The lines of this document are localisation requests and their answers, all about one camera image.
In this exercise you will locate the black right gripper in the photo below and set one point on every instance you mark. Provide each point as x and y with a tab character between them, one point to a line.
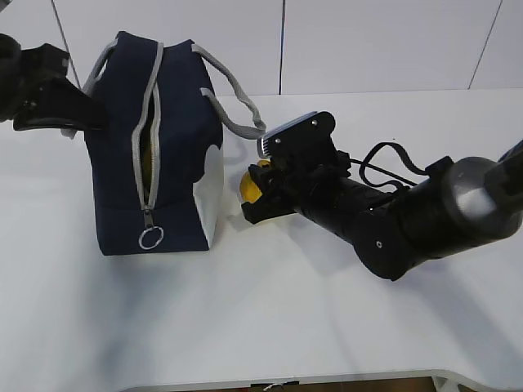
288	192

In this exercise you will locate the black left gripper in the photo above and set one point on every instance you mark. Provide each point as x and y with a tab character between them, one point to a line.
33	101

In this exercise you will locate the yellow toy pear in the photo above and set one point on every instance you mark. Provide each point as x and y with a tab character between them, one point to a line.
253	181

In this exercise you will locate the navy blue lunch bag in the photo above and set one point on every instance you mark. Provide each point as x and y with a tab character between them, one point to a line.
196	99

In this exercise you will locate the yellow banana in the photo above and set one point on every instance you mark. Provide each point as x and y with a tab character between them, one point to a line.
146	150

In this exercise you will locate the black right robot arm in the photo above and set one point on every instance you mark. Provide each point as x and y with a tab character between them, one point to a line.
460	205

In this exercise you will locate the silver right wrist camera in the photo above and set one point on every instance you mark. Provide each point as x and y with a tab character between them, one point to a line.
305	140

